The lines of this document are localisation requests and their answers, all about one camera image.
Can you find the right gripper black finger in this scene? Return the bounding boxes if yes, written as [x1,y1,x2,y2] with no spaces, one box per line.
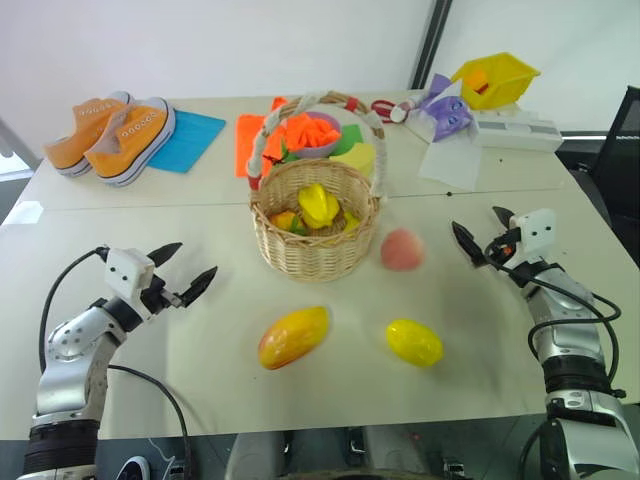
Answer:
[451,220,487,269]
[492,205,515,234]

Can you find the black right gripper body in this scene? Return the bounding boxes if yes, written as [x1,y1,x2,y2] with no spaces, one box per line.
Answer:
[483,228,521,271]

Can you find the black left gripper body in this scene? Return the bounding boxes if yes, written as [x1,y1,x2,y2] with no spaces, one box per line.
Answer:
[140,273,183,319]

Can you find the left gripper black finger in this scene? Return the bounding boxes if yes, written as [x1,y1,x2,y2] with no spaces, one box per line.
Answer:
[173,265,219,309]
[147,242,184,269]

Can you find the yellow star fruit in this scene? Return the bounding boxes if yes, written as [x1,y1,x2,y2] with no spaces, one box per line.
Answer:
[297,183,342,230]

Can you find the pink peach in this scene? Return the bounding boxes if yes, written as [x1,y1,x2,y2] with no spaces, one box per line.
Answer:
[379,227,426,273]

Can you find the white paper sheet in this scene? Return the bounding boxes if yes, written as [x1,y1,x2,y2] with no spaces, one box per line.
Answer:
[418,127,484,190]

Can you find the white flat box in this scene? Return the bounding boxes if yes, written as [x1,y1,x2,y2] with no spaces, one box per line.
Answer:
[469,102,564,153]

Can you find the orange yellow mango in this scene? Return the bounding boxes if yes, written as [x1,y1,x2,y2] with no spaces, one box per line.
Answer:
[257,306,331,372]

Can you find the yellow lemon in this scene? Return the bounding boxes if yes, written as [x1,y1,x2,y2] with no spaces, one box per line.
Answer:
[385,318,445,369]

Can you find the orange canvas shoe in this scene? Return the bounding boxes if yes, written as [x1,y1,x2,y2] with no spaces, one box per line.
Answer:
[83,96,177,188]
[42,90,134,177]

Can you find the purple plush toy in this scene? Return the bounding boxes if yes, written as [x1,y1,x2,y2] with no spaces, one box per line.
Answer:
[409,73,476,144]

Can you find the blue cloth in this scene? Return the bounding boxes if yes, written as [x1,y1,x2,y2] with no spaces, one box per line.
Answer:
[148,109,227,175]

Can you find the yellow plastic bin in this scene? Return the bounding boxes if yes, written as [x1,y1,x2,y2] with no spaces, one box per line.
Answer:
[450,51,542,111]

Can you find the flat orange cloth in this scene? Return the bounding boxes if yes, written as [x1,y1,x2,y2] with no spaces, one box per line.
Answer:
[234,96,291,179]

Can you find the orange item in bin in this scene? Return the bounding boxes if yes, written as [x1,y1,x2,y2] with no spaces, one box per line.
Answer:
[467,67,491,94]

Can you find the yellow green sponge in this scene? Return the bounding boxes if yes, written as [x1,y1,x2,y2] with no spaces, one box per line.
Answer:
[327,142,379,179]

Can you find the green felt sheet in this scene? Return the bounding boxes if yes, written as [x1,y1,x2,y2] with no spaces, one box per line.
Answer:
[334,123,366,154]

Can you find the red scissors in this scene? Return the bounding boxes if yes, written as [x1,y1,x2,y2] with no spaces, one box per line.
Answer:
[370,98,401,124]

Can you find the round dark device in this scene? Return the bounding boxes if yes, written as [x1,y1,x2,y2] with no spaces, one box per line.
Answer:
[117,454,151,480]

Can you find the purple bowl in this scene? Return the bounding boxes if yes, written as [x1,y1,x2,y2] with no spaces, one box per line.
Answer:
[289,111,344,160]

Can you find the crumpled orange cloth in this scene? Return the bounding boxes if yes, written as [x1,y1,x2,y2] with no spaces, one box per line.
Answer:
[282,112,342,151]

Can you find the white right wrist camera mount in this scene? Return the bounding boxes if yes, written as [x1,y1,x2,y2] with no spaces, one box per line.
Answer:
[509,208,557,262]

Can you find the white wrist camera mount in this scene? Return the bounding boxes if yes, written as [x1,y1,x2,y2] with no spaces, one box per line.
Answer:
[103,246,156,322]
[509,208,557,262]

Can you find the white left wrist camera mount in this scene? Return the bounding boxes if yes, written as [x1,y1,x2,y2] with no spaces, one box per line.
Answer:
[103,246,156,322]

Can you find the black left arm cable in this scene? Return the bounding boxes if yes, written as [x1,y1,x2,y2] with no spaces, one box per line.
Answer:
[107,364,194,480]

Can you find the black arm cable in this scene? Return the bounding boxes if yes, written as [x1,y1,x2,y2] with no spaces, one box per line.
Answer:
[517,424,551,480]
[107,364,194,480]

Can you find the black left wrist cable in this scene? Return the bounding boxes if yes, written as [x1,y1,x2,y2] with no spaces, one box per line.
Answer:
[38,246,110,374]

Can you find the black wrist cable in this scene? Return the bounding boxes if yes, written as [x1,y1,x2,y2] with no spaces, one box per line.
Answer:
[38,246,110,374]
[487,239,626,399]

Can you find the wicker basket with handle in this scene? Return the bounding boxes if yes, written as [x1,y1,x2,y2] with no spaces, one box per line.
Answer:
[248,90,389,284]

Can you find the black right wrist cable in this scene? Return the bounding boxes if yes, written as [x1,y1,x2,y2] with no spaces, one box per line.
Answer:
[487,239,626,399]

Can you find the white tube with red ring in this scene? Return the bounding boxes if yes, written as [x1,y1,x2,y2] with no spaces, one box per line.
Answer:
[389,97,426,124]

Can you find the dark window frame post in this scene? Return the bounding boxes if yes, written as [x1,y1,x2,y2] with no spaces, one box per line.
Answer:
[409,0,454,90]

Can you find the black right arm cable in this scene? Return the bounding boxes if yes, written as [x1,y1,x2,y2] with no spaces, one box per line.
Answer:
[517,424,551,480]

